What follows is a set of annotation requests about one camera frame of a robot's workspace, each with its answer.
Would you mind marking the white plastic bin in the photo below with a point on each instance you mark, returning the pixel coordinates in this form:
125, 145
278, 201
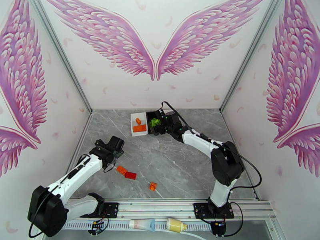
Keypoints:
132, 121

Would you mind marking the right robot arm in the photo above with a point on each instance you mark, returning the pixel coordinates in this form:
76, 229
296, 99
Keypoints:
227, 164

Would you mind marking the red lego brick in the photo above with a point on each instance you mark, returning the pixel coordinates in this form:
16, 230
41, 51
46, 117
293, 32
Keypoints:
130, 175

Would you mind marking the small orange lego brick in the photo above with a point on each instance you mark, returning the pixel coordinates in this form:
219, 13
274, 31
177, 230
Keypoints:
153, 186

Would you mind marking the cream squeeze tube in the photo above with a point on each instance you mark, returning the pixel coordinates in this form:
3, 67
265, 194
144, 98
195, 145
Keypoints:
140, 224

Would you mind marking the yellow plastic bottle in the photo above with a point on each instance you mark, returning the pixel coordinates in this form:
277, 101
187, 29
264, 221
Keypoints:
175, 224

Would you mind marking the black controller box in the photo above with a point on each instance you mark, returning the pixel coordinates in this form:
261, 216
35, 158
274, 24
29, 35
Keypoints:
218, 228

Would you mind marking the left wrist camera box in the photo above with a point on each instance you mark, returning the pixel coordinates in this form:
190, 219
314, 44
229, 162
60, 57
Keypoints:
101, 142

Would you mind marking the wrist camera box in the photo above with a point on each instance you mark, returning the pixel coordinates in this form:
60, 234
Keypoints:
101, 142
160, 112

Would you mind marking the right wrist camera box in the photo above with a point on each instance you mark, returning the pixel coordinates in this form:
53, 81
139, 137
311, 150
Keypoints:
160, 112

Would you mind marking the aluminium side rail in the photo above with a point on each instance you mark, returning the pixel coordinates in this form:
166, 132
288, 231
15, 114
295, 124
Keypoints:
228, 128
84, 129

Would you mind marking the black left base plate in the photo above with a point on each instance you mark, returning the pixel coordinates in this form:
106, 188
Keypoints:
111, 209

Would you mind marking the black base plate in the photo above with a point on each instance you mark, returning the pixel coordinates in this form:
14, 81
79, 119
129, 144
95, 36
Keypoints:
111, 209
200, 209

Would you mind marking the aluminium mounting rail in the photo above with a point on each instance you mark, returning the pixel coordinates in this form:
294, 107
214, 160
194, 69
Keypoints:
155, 209

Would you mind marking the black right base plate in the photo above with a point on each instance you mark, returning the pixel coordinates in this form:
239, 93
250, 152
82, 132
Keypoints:
200, 209

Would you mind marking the aluminium frame post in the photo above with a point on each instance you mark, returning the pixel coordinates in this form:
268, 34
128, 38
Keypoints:
250, 54
62, 54

